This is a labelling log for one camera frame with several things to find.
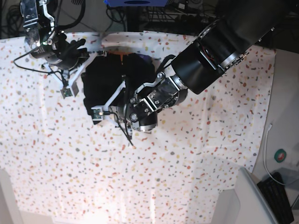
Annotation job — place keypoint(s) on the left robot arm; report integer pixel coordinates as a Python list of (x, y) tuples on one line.
[(219, 46)]

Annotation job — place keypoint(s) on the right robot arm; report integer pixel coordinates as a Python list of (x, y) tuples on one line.
[(45, 39)]

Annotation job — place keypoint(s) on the black t-shirt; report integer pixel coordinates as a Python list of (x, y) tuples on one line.
[(105, 74)]

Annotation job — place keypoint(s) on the grey laptop lid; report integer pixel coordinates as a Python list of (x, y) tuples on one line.
[(254, 209)]

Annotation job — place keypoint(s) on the black keyboard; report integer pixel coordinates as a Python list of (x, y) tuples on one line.
[(276, 197)]

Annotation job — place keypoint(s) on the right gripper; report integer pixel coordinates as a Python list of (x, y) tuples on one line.
[(71, 59)]

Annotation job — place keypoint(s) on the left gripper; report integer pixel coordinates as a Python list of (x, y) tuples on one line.
[(120, 110)]

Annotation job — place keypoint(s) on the blue device at top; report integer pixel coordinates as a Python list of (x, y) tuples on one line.
[(136, 3)]

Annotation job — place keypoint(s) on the terrazzo pattern tablecloth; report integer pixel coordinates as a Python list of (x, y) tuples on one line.
[(61, 165)]

